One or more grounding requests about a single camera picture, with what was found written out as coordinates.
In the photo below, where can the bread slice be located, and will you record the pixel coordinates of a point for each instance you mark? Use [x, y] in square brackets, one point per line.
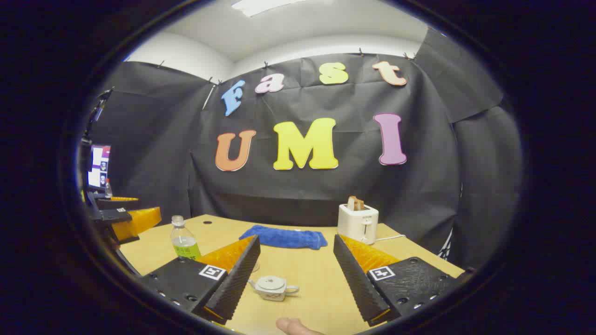
[355, 204]

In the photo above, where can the green label water bottle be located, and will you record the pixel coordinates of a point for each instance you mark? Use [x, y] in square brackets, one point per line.
[185, 244]

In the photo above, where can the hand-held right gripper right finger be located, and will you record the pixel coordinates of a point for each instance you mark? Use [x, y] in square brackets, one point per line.
[356, 284]

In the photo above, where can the blue towel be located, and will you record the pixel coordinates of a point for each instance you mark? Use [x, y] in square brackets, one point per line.
[284, 237]

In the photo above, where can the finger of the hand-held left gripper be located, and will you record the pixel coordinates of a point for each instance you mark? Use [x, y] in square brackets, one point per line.
[118, 204]
[137, 221]

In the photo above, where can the small clear bottle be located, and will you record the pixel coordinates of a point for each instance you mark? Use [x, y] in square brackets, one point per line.
[108, 190]

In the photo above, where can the computer monitor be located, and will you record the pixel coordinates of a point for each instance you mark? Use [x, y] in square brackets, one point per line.
[99, 165]

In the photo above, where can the black backdrop cloth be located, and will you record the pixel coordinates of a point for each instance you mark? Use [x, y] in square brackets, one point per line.
[326, 186]

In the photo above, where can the white toaster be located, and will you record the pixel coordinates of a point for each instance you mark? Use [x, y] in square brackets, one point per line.
[357, 225]

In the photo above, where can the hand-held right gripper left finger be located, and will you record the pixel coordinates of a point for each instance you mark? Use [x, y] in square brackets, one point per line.
[235, 286]

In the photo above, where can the white teacup lid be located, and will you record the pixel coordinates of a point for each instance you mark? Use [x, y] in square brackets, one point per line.
[271, 281]

